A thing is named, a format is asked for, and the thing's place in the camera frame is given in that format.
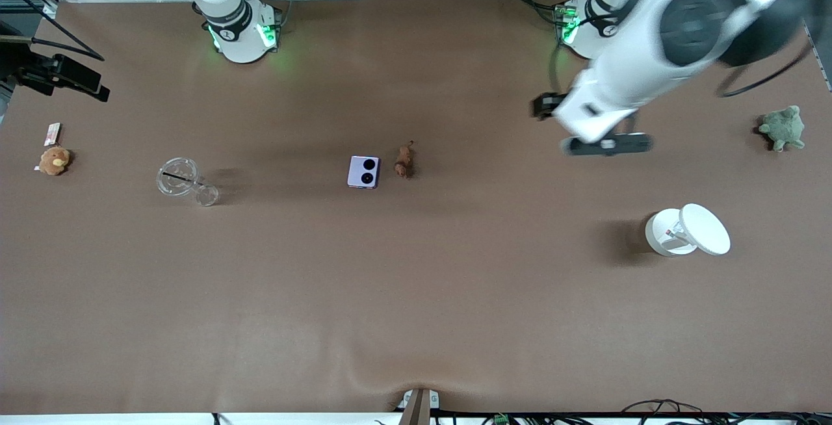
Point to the white container with lid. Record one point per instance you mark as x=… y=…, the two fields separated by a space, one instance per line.
x=705 y=227

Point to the lilac flip phone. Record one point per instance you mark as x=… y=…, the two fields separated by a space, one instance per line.
x=357 y=171

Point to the small brown toy dog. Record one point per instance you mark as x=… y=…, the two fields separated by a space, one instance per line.
x=403 y=165

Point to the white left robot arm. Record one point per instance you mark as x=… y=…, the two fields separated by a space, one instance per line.
x=650 y=54

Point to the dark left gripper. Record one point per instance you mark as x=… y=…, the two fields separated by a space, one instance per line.
x=548 y=105

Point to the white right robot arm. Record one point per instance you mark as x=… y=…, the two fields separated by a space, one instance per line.
x=240 y=41

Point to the metal table edge bracket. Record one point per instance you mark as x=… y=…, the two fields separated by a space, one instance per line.
x=418 y=405

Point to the brown plush bear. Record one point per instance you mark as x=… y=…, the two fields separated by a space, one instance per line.
x=53 y=161

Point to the green plush turtle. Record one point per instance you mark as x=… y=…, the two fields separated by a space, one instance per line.
x=783 y=127

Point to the brown table cover sheet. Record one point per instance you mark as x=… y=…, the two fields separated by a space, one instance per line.
x=416 y=314

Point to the clear plastic cup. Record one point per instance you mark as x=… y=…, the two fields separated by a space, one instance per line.
x=177 y=178

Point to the small white card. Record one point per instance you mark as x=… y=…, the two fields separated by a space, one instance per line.
x=52 y=134

